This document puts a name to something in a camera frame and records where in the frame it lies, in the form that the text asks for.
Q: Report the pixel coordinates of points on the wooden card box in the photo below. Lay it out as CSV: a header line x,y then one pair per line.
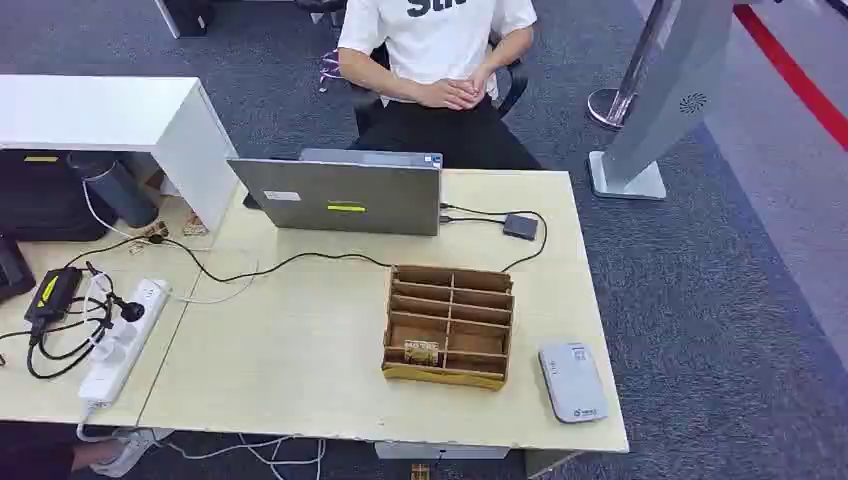
x,y
448,326

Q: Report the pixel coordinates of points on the grey laptop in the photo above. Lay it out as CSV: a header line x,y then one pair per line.
x,y
344,195

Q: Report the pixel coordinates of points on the small black hub box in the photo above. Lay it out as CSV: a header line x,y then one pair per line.
x,y
520,226

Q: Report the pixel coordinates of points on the card with printed picture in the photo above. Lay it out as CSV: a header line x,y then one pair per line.
x,y
421,353

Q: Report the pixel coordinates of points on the person's right hand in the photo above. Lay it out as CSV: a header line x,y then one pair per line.
x,y
445,93

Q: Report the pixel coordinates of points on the person's hand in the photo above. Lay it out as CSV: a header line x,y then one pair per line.
x,y
445,93
472,87

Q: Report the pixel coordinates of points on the person's left hand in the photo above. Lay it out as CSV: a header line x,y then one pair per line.
x,y
472,87

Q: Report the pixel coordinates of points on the person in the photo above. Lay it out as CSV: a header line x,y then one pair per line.
x,y
437,40

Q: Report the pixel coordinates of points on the grey card reader device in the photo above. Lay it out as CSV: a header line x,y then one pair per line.
x,y
572,382

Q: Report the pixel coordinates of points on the grey standing sign board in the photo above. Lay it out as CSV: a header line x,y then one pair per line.
x,y
662,93

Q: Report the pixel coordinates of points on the black plug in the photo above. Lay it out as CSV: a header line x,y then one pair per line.
x,y
130,309

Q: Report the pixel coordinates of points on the dark grey bottle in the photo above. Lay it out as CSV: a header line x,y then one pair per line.
x,y
116,185

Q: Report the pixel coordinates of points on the white desk shelf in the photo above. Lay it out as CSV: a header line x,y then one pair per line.
x,y
132,119

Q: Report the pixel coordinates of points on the white power strip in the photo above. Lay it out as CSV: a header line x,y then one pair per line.
x,y
122,344

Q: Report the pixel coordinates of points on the black power adapter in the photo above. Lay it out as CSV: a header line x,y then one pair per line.
x,y
53,295

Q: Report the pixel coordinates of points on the black bag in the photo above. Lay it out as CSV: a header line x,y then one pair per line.
x,y
46,199

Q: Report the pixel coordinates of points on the red barrier belt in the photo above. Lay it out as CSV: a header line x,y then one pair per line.
x,y
795,76

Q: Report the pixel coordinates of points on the black device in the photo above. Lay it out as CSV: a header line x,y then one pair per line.
x,y
12,268

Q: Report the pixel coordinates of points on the chrome stanchion post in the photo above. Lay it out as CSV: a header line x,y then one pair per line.
x,y
626,83

